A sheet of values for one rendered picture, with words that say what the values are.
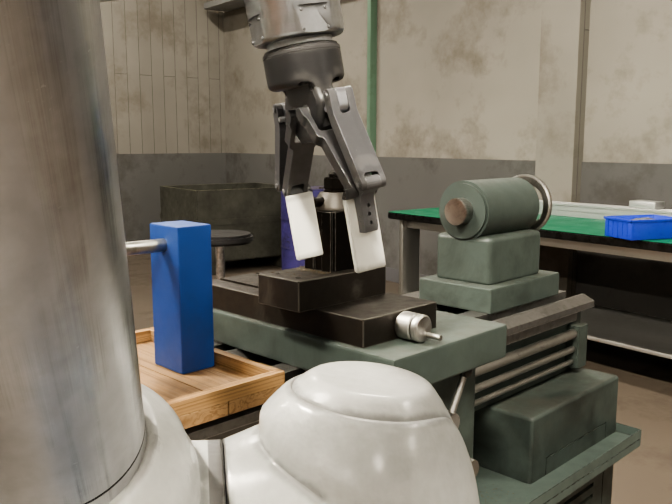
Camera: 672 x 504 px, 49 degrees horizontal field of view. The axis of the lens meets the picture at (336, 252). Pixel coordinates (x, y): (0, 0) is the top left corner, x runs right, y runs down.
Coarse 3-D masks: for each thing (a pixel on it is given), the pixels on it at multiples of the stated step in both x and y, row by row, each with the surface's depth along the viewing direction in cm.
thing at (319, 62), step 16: (288, 48) 67; (304, 48) 66; (320, 48) 67; (336, 48) 68; (272, 64) 68; (288, 64) 67; (304, 64) 67; (320, 64) 67; (336, 64) 68; (272, 80) 68; (288, 80) 67; (304, 80) 67; (320, 80) 67; (336, 80) 70; (288, 96) 72; (304, 96) 69; (320, 96) 67; (320, 112) 67; (304, 128) 71; (320, 128) 69
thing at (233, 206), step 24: (168, 192) 718; (192, 192) 670; (216, 192) 675; (240, 192) 688; (264, 192) 703; (168, 216) 723; (192, 216) 675; (216, 216) 678; (240, 216) 691; (264, 216) 705; (264, 240) 709
